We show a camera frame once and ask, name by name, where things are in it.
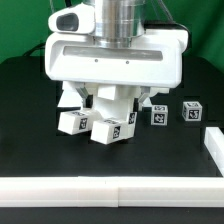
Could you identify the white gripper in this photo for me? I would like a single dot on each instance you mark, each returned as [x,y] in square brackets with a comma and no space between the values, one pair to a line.
[153,59]

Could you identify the white chair seat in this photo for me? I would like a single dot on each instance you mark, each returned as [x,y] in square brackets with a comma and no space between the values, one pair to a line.
[107,112]

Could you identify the white chair back frame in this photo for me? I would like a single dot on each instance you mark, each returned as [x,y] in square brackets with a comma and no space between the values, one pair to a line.
[70,97]

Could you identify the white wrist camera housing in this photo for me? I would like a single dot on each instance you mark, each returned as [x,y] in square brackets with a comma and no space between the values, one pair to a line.
[78,19]

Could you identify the white front fence rail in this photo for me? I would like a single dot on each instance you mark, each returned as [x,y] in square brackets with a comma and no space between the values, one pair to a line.
[111,192]

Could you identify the white fence rail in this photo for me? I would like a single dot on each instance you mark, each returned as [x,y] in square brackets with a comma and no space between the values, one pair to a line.
[214,142]
[111,192]

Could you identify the white right fence rail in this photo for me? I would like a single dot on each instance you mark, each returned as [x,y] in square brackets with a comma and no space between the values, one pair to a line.
[214,142]

